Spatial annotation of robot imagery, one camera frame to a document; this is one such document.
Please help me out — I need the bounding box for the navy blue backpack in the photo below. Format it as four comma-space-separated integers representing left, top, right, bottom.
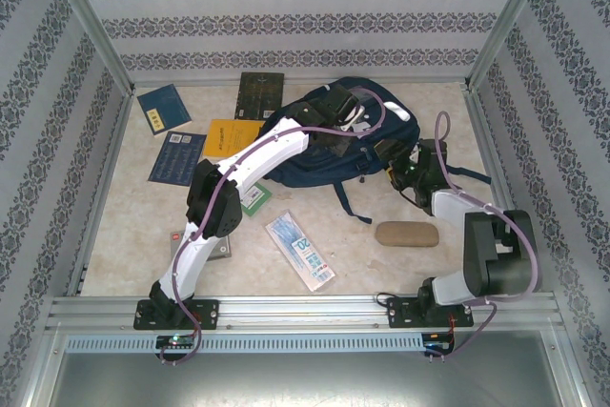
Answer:
260, 75, 492, 225

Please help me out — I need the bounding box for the tan fabric pencil case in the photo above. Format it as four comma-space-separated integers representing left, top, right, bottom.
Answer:
375, 220, 439, 249

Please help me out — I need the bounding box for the black book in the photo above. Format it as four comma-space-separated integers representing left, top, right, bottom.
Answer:
233, 71, 286, 121

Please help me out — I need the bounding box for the green card box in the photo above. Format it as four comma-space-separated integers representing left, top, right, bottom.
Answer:
240, 182, 274, 217

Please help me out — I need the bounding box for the face mask package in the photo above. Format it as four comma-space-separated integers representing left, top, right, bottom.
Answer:
264, 209, 336, 293

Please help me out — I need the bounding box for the grey pen box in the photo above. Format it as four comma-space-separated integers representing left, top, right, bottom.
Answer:
170, 230, 234, 260

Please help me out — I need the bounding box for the navy book with barcode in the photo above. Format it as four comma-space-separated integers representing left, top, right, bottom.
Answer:
146, 131, 208, 188

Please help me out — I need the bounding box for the blue book with yellow label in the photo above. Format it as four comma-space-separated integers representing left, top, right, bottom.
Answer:
136, 83, 193, 139

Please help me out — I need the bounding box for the metal sheet panel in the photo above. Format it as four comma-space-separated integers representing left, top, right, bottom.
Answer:
45, 352, 587, 407

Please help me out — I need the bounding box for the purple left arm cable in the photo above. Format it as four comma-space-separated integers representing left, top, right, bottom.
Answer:
158, 85, 387, 369

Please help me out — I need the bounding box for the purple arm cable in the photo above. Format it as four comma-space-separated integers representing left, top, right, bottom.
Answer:
158, 85, 387, 369
426, 111, 543, 365

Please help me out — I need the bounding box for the aluminium rear rail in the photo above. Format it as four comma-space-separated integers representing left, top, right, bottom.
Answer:
131, 76, 471, 89

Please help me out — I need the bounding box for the aluminium side rail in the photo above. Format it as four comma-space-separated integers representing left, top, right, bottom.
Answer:
66, 92, 135, 296
464, 87, 542, 292

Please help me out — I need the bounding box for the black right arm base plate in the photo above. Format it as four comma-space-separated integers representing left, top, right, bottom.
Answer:
388, 296, 475, 330

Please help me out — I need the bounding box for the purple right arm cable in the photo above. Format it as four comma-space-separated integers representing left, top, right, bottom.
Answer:
426, 111, 543, 365

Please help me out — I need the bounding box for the aluminium mounting rail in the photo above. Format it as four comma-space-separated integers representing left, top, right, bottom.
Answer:
47, 295, 559, 331

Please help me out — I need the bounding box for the aluminium frame post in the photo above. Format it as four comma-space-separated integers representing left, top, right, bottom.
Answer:
37, 0, 137, 93
464, 0, 559, 92

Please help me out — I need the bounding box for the grey slotted cable duct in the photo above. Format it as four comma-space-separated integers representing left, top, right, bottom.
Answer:
63, 334, 426, 353

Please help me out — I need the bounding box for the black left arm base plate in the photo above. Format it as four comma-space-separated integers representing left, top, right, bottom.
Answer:
134, 299, 220, 331

